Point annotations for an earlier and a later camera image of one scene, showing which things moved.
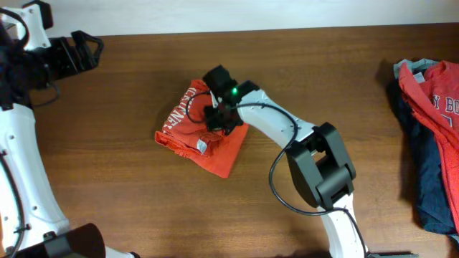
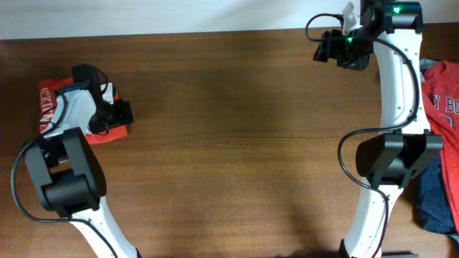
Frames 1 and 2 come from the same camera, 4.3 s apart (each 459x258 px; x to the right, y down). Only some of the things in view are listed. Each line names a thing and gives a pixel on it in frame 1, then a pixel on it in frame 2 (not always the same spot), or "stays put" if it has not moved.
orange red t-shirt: (185, 131) to (47, 89)
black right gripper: (213, 123) to (330, 50)
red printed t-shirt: (436, 97) stays put
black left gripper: (72, 67) to (121, 116)
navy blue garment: (432, 210) stays put
